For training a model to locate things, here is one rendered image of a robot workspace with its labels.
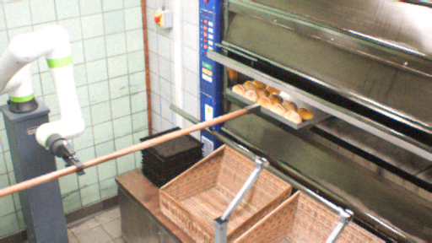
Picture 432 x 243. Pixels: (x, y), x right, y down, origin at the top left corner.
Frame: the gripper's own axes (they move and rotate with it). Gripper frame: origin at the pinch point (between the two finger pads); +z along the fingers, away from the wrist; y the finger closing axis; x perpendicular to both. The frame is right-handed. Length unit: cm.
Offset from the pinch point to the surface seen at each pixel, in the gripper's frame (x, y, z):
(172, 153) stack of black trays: -72, 37, -40
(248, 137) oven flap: -102, 23, -9
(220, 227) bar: -44, 26, 41
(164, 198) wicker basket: -54, 50, -21
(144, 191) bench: -57, 62, -49
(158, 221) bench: -49, 64, -21
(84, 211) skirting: -44, 114, -120
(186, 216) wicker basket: -54, 50, 0
